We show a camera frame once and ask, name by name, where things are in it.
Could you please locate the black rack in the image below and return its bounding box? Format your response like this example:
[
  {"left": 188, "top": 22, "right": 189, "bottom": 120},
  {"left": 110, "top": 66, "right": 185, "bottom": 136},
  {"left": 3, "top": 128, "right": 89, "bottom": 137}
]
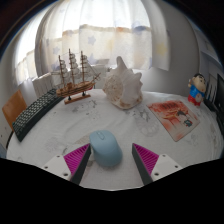
[{"left": 203, "top": 73, "right": 224, "bottom": 135}]

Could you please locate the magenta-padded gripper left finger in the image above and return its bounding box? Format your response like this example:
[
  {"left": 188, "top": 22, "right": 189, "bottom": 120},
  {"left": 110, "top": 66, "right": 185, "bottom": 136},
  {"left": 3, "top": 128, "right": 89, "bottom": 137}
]
[{"left": 42, "top": 143, "right": 93, "bottom": 186}]

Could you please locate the white radiator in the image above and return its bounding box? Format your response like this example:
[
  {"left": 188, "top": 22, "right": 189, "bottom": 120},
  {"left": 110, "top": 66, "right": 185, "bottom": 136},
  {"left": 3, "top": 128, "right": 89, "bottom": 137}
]
[{"left": 31, "top": 71, "right": 58, "bottom": 98}]

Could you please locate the black keyboard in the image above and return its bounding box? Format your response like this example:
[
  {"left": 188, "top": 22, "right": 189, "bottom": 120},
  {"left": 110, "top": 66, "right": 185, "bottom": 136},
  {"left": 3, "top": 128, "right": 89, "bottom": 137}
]
[{"left": 12, "top": 88, "right": 65, "bottom": 143}]

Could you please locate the white printed tablecloth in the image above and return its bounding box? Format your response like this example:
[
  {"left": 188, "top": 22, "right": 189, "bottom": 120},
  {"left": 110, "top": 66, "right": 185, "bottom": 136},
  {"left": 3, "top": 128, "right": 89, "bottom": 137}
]
[{"left": 5, "top": 88, "right": 224, "bottom": 192}]

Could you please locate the wooden sailing ship model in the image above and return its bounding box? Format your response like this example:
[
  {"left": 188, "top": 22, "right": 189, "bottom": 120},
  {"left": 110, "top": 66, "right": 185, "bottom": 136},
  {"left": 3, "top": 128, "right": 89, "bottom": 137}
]
[{"left": 53, "top": 48, "right": 102, "bottom": 106}]

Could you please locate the white star-print curtain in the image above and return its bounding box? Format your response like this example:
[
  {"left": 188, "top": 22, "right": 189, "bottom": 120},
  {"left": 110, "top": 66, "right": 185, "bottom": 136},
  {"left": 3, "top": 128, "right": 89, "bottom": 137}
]
[{"left": 13, "top": 0, "right": 172, "bottom": 86}]

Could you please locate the cartoon boy figurine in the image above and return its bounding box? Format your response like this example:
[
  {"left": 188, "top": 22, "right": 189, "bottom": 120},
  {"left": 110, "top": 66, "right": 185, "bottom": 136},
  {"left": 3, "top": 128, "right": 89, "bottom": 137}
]
[{"left": 187, "top": 73, "right": 207, "bottom": 107}]

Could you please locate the large white conch shell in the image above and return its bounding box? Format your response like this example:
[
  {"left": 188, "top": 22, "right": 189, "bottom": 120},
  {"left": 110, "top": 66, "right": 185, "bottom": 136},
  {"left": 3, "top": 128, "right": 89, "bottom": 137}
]
[{"left": 102, "top": 55, "right": 145, "bottom": 111}]

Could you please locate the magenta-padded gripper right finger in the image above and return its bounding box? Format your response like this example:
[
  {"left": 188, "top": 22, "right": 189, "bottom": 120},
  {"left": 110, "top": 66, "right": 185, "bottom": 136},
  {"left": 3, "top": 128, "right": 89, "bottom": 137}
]
[{"left": 131, "top": 142, "right": 184, "bottom": 186}]

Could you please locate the light blue computer mouse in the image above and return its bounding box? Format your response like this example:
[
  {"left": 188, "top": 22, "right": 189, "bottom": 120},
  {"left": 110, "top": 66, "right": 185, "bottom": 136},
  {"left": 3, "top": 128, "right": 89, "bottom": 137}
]
[{"left": 88, "top": 129, "right": 123, "bottom": 168}]

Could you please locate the brown wooden chair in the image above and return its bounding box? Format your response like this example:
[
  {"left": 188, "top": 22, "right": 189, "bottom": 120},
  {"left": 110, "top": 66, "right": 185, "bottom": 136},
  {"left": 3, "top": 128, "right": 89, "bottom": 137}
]
[{"left": 1, "top": 89, "right": 29, "bottom": 131}]

